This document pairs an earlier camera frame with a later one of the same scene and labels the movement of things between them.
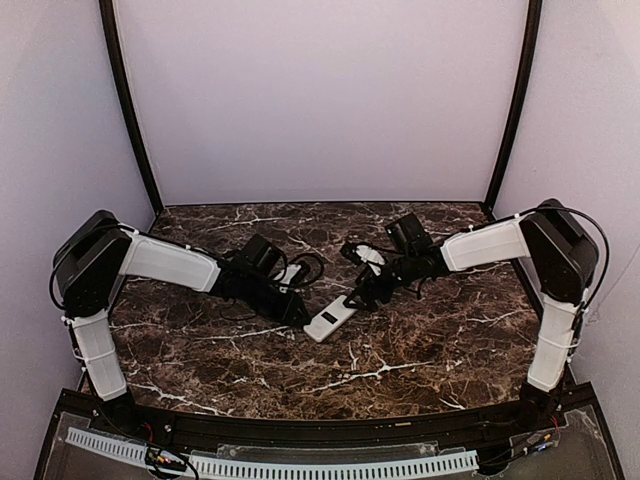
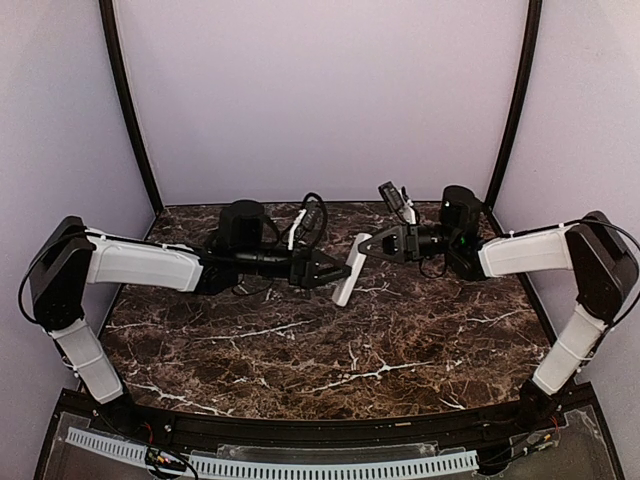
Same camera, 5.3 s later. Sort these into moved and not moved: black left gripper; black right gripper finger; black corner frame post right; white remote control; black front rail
Moved: white remote control; black right gripper finger; black left gripper
Not moved: black front rail; black corner frame post right
